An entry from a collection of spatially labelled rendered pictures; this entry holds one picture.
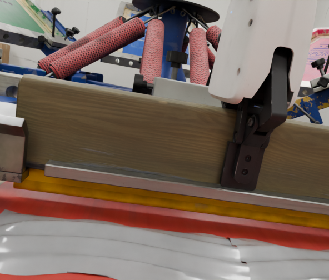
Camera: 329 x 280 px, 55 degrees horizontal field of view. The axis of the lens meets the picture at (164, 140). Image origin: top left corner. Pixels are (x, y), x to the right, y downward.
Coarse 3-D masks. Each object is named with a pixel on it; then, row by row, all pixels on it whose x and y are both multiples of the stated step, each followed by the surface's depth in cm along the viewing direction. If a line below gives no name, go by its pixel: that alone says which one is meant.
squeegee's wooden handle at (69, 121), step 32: (32, 96) 25; (64, 96) 25; (96, 96) 25; (128, 96) 26; (32, 128) 25; (64, 128) 26; (96, 128) 26; (128, 128) 26; (160, 128) 26; (192, 128) 26; (224, 128) 27; (288, 128) 27; (320, 128) 28; (32, 160) 26; (64, 160) 26; (96, 160) 26; (128, 160) 27; (160, 160) 27; (192, 160) 27; (288, 160) 28; (320, 160) 28; (288, 192) 28; (320, 192) 29
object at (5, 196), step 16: (0, 192) 28; (16, 192) 28; (32, 192) 29; (0, 208) 25; (16, 208) 25; (32, 208) 26; (48, 208) 26; (64, 208) 27; (80, 208) 27; (96, 208) 28; (112, 208) 28; (128, 208) 29; (144, 208) 30; (160, 208) 30; (128, 224) 26; (144, 224) 26; (160, 224) 27; (176, 224) 27; (192, 224) 28; (208, 224) 29
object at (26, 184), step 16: (48, 192) 28; (64, 192) 28; (80, 192) 28; (96, 192) 28; (112, 192) 28; (176, 208) 29; (192, 208) 29; (208, 208) 29; (224, 208) 29; (304, 224) 30; (320, 224) 31
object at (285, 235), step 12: (216, 216) 31; (228, 228) 29; (240, 228) 29; (252, 228) 29; (264, 228) 30; (276, 228) 30; (288, 228) 31; (300, 228) 31; (312, 228) 32; (264, 240) 28; (276, 240) 28; (288, 240) 28; (300, 240) 29; (312, 240) 29; (324, 240) 30
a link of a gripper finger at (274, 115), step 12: (276, 48) 23; (276, 60) 23; (276, 72) 22; (264, 84) 23; (276, 84) 22; (264, 96) 23; (276, 96) 22; (264, 108) 23; (276, 108) 22; (264, 120) 22; (276, 120) 22
